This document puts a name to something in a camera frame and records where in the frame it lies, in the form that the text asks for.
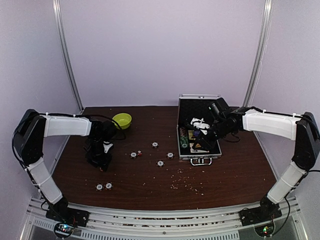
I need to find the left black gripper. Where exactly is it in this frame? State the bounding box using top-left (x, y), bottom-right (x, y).
top-left (85, 137), bottom-right (112, 172)

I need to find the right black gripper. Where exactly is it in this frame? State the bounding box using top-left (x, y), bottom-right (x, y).
top-left (192, 118), bottom-right (234, 151)

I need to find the aluminium poker case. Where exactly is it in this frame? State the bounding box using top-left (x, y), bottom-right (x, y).
top-left (176, 94), bottom-right (222, 167)

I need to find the yellow blue card box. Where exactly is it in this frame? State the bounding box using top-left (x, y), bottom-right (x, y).
top-left (188, 130), bottom-right (199, 141)

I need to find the red triangle dealer marker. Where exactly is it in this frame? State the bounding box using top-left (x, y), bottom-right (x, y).
top-left (192, 142), bottom-right (203, 150)

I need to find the green poker chip front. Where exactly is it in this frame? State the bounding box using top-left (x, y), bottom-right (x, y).
top-left (180, 141), bottom-right (189, 149)

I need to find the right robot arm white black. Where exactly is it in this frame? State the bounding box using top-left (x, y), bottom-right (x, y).
top-left (190, 97), bottom-right (320, 225)

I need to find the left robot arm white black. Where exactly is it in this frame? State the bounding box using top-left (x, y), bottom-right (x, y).
top-left (11, 109), bottom-right (124, 222)

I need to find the green bowl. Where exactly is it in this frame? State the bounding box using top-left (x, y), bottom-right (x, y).
top-left (112, 113), bottom-right (132, 130)

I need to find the chip row in case left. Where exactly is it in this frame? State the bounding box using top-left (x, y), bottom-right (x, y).
top-left (179, 127), bottom-right (188, 142)

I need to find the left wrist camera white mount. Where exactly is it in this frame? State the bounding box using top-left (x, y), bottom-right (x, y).
top-left (103, 141), bottom-right (114, 154)

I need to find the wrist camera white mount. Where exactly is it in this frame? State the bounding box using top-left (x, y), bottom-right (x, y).
top-left (185, 117), bottom-right (211, 135)
top-left (103, 141), bottom-right (114, 154)

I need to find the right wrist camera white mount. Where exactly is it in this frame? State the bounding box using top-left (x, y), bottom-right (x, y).
top-left (185, 117), bottom-right (211, 135)

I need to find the front aluminium rail base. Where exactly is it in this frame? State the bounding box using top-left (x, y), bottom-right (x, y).
top-left (19, 196), bottom-right (308, 240)

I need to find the right aluminium frame post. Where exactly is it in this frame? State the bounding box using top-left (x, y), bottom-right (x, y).
top-left (242, 0), bottom-right (273, 107)

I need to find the aluminium frame post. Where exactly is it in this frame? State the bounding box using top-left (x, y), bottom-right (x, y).
top-left (242, 0), bottom-right (273, 107)
top-left (52, 0), bottom-right (84, 112)

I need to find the left aluminium frame post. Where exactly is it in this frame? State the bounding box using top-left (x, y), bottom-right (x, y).
top-left (52, 0), bottom-right (84, 112)

